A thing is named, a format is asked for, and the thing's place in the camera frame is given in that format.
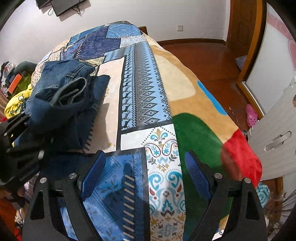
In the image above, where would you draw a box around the blue denim jacket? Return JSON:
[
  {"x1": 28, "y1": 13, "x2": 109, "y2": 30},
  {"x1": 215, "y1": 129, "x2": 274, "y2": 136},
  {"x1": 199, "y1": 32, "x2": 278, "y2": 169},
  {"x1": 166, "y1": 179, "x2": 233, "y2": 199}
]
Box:
[{"x1": 16, "y1": 59, "x2": 110, "y2": 150}]

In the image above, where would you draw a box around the clothes pile with orange box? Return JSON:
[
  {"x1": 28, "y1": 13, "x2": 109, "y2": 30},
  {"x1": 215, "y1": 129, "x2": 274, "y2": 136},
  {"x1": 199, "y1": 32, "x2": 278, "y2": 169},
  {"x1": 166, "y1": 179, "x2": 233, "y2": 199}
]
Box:
[{"x1": 1, "y1": 61, "x2": 37, "y2": 99}]

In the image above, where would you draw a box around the yellow cartoon garment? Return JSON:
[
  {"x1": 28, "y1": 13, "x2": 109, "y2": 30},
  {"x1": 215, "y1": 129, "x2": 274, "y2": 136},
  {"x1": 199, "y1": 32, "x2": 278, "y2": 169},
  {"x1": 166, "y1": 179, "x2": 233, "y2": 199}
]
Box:
[{"x1": 4, "y1": 84, "x2": 33, "y2": 119}]

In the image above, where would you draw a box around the blue patchwork bed sheet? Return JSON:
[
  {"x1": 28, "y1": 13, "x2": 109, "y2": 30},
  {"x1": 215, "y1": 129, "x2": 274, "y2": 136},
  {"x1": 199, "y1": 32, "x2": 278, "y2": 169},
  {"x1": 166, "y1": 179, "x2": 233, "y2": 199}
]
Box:
[{"x1": 33, "y1": 22, "x2": 186, "y2": 240}]

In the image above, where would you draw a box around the pink slipper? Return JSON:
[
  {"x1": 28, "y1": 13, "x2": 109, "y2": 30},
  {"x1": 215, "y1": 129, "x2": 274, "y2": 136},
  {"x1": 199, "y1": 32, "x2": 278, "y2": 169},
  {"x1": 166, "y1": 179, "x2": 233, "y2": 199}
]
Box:
[{"x1": 246, "y1": 104, "x2": 258, "y2": 128}]

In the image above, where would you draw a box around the tan multicolour plush blanket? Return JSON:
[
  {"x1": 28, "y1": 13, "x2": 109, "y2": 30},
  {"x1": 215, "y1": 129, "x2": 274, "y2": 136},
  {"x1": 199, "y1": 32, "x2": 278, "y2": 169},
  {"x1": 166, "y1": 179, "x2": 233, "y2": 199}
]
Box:
[{"x1": 144, "y1": 33, "x2": 263, "y2": 241}]

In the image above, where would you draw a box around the wooden door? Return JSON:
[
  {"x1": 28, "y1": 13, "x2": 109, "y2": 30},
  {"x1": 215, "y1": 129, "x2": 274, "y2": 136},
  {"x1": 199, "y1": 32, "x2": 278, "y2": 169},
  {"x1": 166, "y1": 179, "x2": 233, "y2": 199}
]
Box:
[{"x1": 226, "y1": 0, "x2": 265, "y2": 58}]

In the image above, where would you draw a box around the white cabinet with handle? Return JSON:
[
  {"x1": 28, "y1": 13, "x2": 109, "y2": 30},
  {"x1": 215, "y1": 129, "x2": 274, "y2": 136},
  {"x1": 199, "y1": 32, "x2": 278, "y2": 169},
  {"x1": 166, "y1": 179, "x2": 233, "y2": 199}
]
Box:
[{"x1": 248, "y1": 78, "x2": 295, "y2": 195}]

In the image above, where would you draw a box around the wall mounted black television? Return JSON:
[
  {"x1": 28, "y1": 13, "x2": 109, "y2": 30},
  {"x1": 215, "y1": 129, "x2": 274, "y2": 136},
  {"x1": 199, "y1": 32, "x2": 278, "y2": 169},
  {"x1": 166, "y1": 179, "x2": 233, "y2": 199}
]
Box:
[{"x1": 36, "y1": 0, "x2": 85, "y2": 16}]

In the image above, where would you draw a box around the white wall socket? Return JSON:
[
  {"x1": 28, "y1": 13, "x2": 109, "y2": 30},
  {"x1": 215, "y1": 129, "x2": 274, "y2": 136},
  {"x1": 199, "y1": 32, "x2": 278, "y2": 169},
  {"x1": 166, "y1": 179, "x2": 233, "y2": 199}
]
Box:
[{"x1": 177, "y1": 25, "x2": 184, "y2": 32}]

